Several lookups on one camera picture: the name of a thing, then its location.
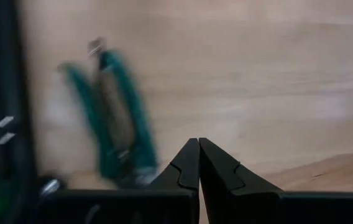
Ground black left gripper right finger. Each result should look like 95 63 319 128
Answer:
198 138 353 224

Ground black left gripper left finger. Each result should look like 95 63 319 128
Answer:
36 138 201 224

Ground green-handled pruning shears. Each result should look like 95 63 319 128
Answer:
57 37 159 188

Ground black aluminium table frame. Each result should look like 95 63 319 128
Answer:
0 0 38 187

